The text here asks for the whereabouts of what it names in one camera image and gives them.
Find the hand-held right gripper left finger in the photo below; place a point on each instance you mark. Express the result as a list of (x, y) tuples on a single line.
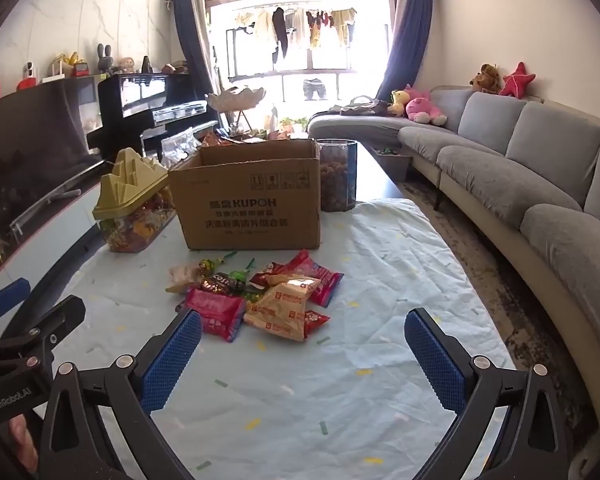
[(172, 360)]

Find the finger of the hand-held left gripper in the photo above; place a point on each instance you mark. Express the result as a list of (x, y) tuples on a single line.
[(55, 321), (5, 296)]

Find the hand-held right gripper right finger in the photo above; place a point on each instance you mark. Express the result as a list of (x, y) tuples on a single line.
[(435, 365)]

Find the pink snack packet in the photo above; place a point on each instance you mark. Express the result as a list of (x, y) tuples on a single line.
[(215, 310), (322, 277)]

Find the small beige snack packet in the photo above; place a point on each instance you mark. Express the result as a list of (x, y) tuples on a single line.
[(185, 277)]

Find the maroon cookie packet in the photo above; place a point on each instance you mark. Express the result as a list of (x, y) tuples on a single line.
[(222, 282)]

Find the green cracker packet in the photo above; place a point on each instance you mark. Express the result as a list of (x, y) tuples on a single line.
[(250, 296)]

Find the green lollipop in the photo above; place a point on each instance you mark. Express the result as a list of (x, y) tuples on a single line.
[(209, 263), (237, 276)]

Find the red and white snack packet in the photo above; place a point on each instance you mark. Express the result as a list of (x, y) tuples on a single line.
[(269, 274)]

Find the brown cardboard box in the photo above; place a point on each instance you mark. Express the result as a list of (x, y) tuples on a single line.
[(250, 205)]

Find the clear jar of brown snacks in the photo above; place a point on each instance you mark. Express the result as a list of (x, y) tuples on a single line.
[(336, 175)]

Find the person's left hand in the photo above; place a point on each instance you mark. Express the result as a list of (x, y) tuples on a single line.
[(24, 442)]

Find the patterned floor rug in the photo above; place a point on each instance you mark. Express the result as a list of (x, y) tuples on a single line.
[(505, 280)]

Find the candy jar with gold lid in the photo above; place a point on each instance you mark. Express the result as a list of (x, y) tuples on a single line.
[(130, 200)]

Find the black television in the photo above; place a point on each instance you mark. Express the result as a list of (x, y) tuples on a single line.
[(35, 145)]

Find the grey storage box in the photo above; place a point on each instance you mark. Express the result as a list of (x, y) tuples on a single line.
[(394, 162)]

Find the clear plastic bag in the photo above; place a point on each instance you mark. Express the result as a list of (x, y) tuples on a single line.
[(180, 147)]

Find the grey sofa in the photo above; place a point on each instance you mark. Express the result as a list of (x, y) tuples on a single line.
[(530, 170)]

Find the black piano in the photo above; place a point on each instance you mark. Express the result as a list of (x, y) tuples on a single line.
[(140, 105)]

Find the grey rabbit figure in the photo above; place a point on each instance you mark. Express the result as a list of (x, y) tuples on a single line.
[(104, 60)]

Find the pink plush toy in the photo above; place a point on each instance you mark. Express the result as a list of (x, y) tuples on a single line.
[(422, 107)]

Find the small plush doll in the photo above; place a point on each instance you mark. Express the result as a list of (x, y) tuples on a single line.
[(126, 64)]

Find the yellow plush toy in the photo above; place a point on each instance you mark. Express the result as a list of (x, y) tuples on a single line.
[(397, 101)]

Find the white shell-shaped bowl stand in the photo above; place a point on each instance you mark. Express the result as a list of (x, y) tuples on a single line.
[(232, 99)]

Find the grey bag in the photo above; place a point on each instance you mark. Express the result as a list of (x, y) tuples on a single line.
[(362, 105)]

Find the black metronome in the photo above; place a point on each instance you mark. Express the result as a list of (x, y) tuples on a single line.
[(146, 65)]

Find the brown plush toy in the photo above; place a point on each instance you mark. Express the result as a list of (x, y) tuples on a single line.
[(486, 79)]

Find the red star plush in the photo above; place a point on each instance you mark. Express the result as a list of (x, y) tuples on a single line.
[(517, 79)]

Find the blue curtain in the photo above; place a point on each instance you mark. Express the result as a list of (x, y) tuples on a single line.
[(410, 35), (190, 40)]

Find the row of hanging laundry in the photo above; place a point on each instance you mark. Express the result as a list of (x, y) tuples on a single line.
[(290, 25)]

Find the white home camera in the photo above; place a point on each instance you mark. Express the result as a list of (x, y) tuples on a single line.
[(27, 75)]

